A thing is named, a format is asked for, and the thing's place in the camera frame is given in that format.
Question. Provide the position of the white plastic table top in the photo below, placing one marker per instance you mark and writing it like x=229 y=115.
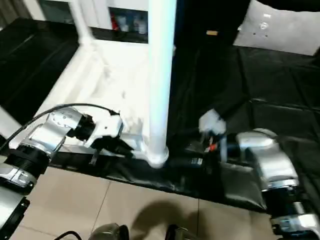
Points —
x=112 y=75

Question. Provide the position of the white plastic table leg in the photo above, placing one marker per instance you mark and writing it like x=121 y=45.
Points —
x=80 y=20
x=6 y=122
x=160 y=75

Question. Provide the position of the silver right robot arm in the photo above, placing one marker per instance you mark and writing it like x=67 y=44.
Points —
x=270 y=160

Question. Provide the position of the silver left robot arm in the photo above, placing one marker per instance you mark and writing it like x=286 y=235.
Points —
x=42 y=135

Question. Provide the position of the dark brown shoe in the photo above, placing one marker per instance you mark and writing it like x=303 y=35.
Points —
x=180 y=233
x=110 y=232

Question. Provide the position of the black work mat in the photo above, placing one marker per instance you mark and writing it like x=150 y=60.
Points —
x=250 y=87

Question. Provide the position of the small white jar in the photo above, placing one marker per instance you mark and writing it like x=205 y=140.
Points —
x=124 y=27

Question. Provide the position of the red bottle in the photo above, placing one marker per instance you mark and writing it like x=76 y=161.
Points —
x=113 y=22

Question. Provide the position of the white cabinet with glass doors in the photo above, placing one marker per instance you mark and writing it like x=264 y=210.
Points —
x=100 y=12

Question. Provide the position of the black sofa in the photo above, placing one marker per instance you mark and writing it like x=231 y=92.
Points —
x=212 y=17

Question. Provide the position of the grey printed cushion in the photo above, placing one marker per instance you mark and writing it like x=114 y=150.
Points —
x=282 y=27

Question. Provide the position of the brown curtain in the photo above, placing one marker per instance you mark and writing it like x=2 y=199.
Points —
x=12 y=10

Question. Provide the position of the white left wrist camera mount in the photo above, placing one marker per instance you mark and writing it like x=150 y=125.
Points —
x=107 y=126

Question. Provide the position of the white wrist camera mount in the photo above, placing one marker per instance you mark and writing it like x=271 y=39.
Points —
x=107 y=126
x=212 y=122

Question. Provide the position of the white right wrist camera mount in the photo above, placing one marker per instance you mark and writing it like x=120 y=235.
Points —
x=212 y=122

